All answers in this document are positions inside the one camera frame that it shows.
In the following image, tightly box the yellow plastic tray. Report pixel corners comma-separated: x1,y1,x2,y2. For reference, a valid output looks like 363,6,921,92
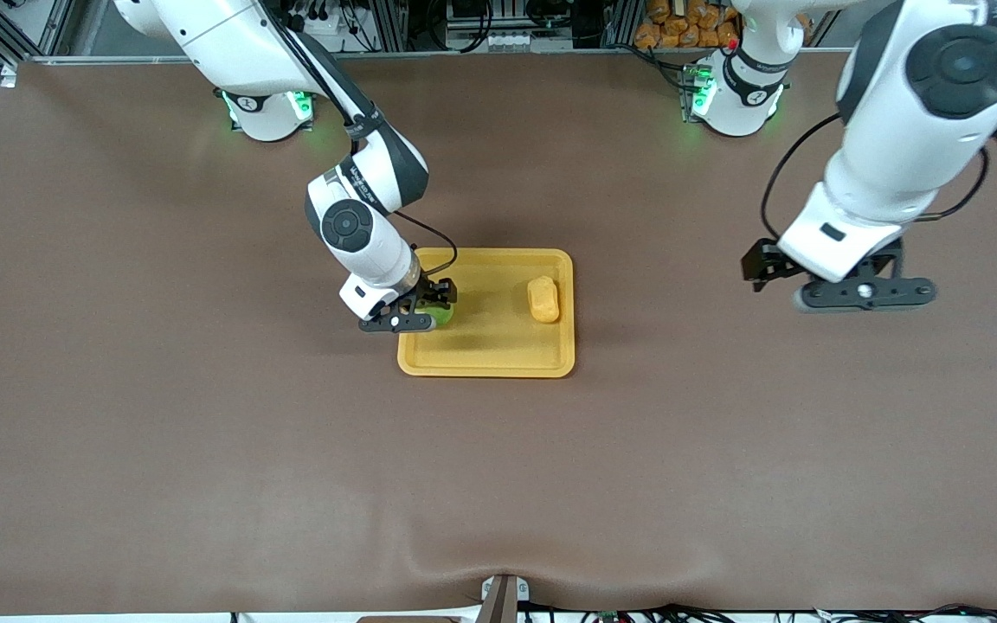
397,247,576,379

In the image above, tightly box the orange snack packet pile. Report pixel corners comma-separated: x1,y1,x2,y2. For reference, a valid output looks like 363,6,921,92
634,0,743,49

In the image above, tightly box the brown table mat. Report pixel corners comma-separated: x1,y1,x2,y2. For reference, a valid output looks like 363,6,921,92
0,52,997,617

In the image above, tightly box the white socket bar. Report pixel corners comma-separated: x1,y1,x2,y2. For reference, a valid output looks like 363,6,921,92
486,31,574,52

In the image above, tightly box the white power strip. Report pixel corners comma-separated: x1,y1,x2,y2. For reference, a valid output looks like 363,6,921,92
286,7,361,37

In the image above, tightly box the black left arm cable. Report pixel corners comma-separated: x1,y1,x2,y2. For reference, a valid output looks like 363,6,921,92
760,111,991,241

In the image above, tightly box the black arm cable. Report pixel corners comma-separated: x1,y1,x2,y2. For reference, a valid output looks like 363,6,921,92
261,0,460,278
760,111,991,241

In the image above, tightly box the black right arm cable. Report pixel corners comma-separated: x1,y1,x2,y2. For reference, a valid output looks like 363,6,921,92
261,0,460,278

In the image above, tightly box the metal camera mount clamp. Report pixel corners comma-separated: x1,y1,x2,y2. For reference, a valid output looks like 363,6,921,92
479,574,531,623

